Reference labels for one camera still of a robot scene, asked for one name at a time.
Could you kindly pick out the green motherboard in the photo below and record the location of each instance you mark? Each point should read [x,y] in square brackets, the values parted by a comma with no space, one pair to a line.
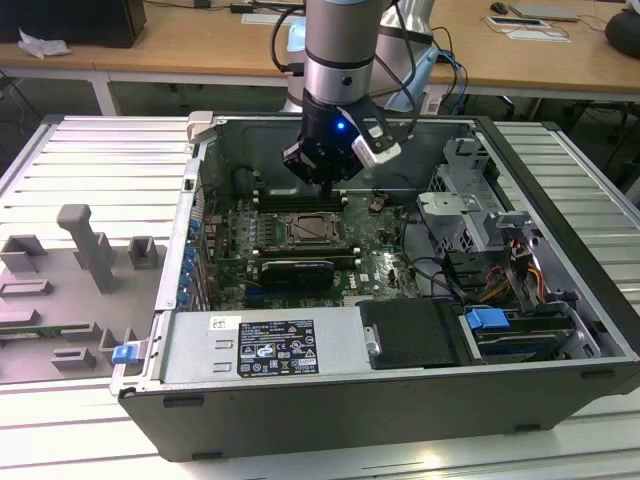
[380,260]

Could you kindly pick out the silver metal drive cage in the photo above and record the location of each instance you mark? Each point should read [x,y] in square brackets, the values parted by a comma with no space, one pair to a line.
[450,205]

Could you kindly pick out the black box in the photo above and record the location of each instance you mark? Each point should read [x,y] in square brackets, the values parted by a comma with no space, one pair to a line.
[75,20]

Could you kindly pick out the hard disk in blue carrier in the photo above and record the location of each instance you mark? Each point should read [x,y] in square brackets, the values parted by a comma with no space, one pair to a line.
[485,318]

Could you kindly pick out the silver CPU with green edge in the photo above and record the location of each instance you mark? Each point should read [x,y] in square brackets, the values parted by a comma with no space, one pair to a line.
[311,229]

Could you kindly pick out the white tray with dark strip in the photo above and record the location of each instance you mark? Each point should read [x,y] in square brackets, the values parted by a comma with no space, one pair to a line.
[515,21]

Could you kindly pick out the silver power supply with label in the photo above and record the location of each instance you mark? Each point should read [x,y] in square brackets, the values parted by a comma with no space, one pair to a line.
[200,350]

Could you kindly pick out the wooden desk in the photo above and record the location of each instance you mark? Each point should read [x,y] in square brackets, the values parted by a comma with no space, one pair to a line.
[200,55]

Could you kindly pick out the grey case latch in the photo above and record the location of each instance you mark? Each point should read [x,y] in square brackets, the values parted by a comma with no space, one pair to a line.
[200,125]

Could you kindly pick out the black RAM slot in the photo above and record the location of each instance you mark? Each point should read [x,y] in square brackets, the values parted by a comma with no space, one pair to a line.
[290,203]
[345,255]
[290,208]
[290,198]
[290,194]
[320,248]

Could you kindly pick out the green RAM stick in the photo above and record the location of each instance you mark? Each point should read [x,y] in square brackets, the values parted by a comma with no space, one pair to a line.
[45,331]

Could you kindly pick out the white flat paper pad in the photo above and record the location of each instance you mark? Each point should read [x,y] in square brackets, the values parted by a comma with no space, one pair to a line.
[260,19]

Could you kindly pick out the white wrist camera on bracket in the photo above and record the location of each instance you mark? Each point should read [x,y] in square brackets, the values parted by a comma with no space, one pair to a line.
[375,150]

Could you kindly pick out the blue plastic case latch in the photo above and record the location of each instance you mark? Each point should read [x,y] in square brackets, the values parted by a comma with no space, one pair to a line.
[125,354]

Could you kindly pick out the crumpled white wrapper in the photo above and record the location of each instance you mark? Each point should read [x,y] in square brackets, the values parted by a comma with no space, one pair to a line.
[42,46]

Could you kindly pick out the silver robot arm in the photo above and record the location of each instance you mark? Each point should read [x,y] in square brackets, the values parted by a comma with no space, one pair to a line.
[340,50]

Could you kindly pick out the blue slot retainer clip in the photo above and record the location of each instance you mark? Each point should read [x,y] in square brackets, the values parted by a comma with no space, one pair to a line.
[189,261]
[193,229]
[186,282]
[183,298]

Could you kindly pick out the black power adapter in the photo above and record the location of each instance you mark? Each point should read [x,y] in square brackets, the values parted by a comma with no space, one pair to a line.
[242,8]

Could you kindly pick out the black plastic shroud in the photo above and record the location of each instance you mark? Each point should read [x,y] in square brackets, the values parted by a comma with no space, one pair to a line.
[410,335]

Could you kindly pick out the black and silver PC case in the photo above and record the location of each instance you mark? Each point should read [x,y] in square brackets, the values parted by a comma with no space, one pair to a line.
[350,415]

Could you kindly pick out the CPU socket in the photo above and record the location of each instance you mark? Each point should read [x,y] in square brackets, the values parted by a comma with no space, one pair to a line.
[312,243]

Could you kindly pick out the black graphics card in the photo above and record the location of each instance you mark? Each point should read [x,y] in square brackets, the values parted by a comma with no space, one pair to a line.
[300,275]

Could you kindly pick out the white paper sheet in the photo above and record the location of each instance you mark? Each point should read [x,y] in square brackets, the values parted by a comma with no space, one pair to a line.
[540,35]

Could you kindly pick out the dark computer mouse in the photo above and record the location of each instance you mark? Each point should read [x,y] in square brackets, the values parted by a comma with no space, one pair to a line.
[498,7]

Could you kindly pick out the black round bag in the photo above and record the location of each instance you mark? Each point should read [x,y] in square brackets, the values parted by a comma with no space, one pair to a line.
[625,32]

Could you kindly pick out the grey parts rack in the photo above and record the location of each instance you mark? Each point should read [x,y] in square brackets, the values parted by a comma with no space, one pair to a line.
[60,300]

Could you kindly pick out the grey closed laptop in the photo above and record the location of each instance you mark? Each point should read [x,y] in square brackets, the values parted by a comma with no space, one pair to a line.
[542,11]

